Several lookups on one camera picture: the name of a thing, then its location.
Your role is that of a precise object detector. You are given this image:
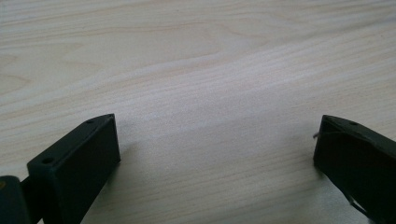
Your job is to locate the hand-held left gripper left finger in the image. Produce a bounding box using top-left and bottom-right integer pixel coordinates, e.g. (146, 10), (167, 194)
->
(26, 113), (121, 224)

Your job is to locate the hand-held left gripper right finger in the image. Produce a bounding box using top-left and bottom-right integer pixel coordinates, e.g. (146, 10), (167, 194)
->
(312, 114), (396, 224)

